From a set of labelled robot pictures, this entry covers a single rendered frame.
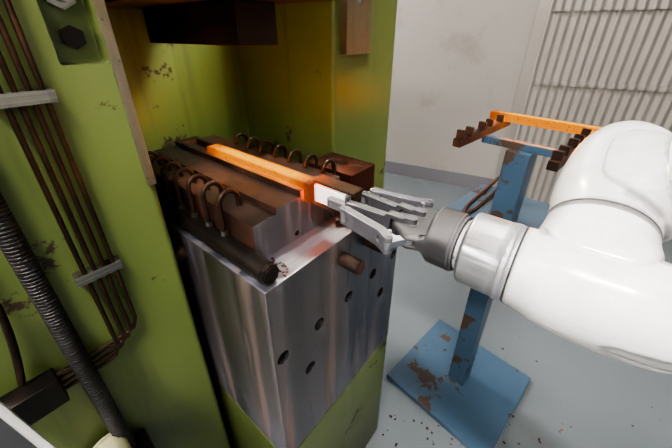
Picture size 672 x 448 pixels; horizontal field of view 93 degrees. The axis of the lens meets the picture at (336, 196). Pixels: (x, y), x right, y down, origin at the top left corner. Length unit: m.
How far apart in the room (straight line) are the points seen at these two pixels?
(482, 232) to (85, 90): 0.48
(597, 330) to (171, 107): 0.88
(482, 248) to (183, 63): 0.78
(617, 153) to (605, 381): 1.42
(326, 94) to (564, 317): 0.61
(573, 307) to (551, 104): 2.52
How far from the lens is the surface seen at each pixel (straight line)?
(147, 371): 0.71
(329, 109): 0.77
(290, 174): 0.56
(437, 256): 0.40
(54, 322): 0.56
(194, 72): 0.93
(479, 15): 2.83
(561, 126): 1.04
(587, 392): 1.73
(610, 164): 0.45
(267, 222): 0.49
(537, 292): 0.37
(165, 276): 0.61
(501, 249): 0.37
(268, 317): 0.49
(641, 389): 1.86
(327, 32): 0.75
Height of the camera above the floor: 1.23
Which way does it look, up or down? 27 degrees down
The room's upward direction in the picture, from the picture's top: straight up
